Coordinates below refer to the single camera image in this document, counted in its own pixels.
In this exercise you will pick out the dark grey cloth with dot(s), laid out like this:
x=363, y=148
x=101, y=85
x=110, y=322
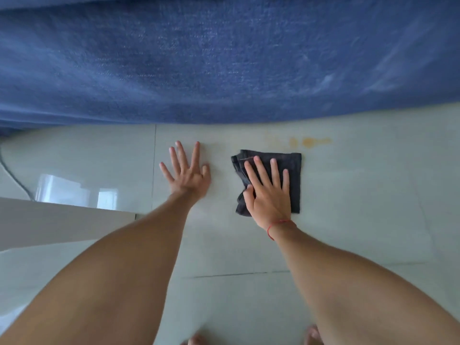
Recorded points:
x=294, y=183

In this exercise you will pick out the person's left thumb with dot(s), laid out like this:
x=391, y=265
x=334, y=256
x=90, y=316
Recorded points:
x=206, y=174

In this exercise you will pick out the person's left foot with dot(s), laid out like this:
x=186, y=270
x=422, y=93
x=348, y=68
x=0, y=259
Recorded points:
x=196, y=340

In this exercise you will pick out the person's left little finger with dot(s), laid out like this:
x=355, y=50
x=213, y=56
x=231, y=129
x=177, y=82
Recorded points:
x=166, y=171

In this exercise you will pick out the person's right hand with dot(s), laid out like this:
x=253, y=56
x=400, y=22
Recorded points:
x=271, y=201

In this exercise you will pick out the blue textured rug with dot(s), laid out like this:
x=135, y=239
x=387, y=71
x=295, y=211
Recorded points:
x=222, y=61

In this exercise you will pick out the person's foot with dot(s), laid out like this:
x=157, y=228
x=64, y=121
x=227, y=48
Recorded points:
x=313, y=335
x=196, y=340

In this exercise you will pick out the person's right little finger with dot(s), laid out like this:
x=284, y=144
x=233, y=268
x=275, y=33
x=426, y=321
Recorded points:
x=286, y=180

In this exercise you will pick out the white furniture panel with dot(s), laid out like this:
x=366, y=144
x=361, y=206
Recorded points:
x=54, y=222

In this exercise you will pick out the person's left middle finger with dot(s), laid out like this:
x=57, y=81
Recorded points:
x=182, y=155

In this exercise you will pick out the person's right middle finger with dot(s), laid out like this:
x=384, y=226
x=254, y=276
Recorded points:
x=262, y=170

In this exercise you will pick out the person's left hand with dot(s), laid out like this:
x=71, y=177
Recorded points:
x=188, y=181

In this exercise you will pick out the person's right foot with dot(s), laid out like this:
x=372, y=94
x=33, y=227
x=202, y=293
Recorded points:
x=313, y=335

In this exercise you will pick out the person's left forearm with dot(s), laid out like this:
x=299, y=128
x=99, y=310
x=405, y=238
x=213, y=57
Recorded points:
x=118, y=276

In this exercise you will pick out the person's right forearm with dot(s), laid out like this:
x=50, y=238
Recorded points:
x=345, y=287

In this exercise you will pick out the person's right thumb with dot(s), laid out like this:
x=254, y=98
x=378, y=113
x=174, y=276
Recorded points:
x=248, y=197

